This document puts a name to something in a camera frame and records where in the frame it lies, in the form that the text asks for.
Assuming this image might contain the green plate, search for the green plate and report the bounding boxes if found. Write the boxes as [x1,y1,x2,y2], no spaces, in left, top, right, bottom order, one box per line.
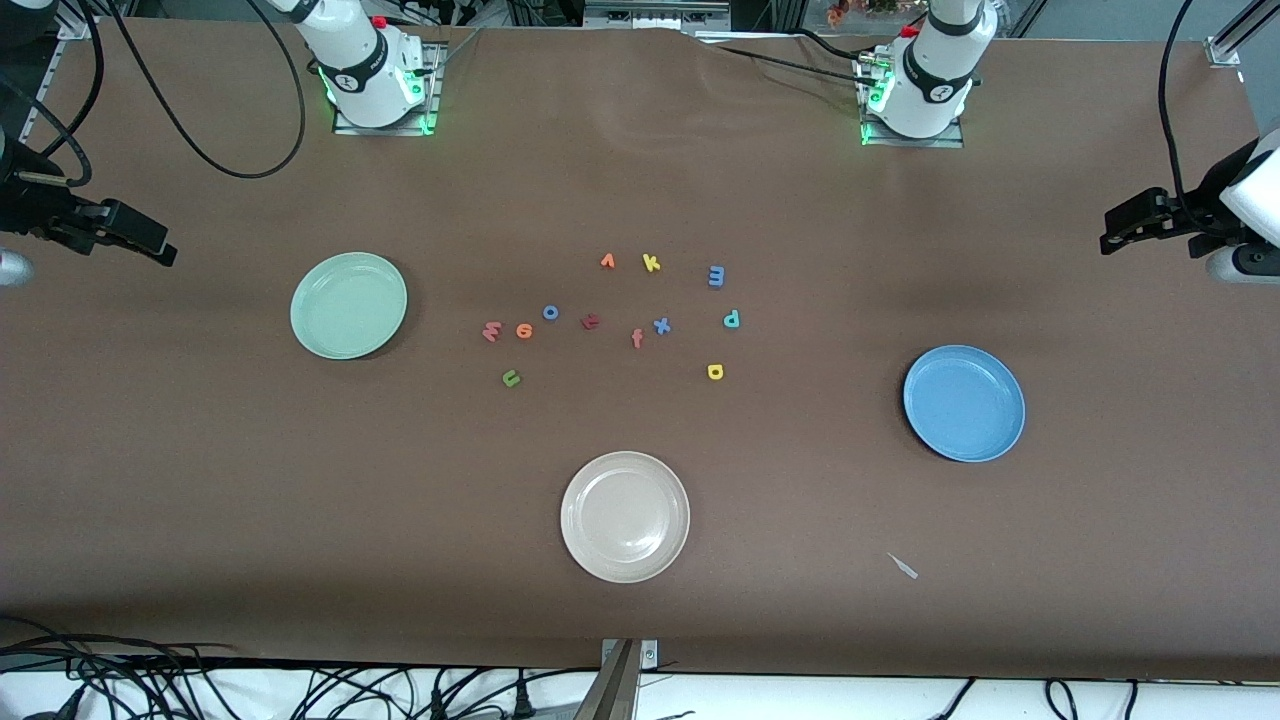
[289,251,409,361]

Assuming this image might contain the blue plate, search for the blue plate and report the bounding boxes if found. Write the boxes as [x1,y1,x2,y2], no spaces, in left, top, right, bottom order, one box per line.
[902,344,1027,464]

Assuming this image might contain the brown table cover sheet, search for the brown table cover sheet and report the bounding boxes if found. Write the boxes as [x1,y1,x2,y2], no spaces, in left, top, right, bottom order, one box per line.
[0,18,1280,681]

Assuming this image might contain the beige plate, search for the beige plate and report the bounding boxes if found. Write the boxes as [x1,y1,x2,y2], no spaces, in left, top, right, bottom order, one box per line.
[560,451,692,585]

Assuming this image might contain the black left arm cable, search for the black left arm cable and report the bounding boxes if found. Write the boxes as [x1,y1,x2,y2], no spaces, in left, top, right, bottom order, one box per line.
[1157,0,1201,216]

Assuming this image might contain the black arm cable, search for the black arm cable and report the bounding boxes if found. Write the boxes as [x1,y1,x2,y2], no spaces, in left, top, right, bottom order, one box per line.
[0,0,307,191]
[1157,0,1201,216]

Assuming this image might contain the aluminium frame rail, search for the aluminium frame rail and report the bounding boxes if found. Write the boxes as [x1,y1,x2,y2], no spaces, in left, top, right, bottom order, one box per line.
[18,12,96,141]
[1205,0,1280,69]

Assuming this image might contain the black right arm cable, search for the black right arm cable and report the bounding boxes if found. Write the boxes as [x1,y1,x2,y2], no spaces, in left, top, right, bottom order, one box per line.
[0,0,307,191]

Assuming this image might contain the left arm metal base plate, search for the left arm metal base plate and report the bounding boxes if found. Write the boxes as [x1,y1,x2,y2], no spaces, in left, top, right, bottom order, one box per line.
[860,55,966,149]

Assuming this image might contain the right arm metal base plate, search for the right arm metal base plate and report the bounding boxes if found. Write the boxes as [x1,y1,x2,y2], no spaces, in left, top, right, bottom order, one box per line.
[332,40,443,137]

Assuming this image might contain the black base power cable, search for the black base power cable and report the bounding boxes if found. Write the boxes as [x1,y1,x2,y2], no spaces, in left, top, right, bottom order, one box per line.
[700,38,873,86]

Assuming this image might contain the tangled black floor cables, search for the tangled black floor cables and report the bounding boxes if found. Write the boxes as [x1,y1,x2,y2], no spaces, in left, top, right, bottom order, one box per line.
[925,678,1141,720]
[0,615,241,720]
[290,665,601,720]

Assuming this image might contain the silver frame crossbar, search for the silver frame crossbar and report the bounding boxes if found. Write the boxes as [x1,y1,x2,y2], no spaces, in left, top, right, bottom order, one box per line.
[583,0,733,31]

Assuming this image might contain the silver mount bracket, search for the silver mount bracket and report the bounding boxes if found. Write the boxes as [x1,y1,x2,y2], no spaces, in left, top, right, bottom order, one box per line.
[575,638,661,720]

